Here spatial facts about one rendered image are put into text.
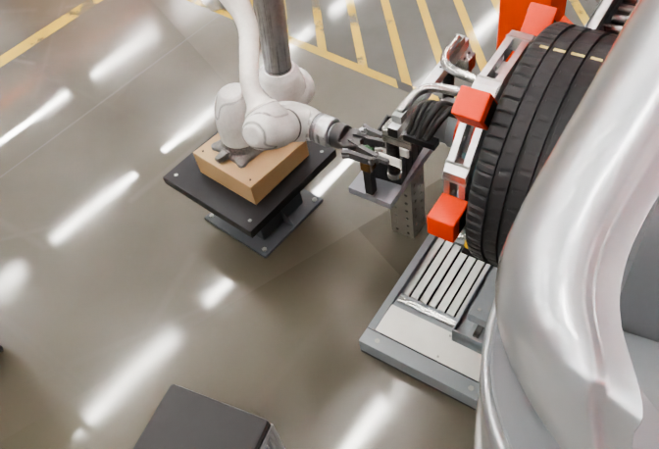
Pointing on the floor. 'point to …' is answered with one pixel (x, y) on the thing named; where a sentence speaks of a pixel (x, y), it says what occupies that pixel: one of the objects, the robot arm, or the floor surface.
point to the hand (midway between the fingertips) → (394, 155)
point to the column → (410, 208)
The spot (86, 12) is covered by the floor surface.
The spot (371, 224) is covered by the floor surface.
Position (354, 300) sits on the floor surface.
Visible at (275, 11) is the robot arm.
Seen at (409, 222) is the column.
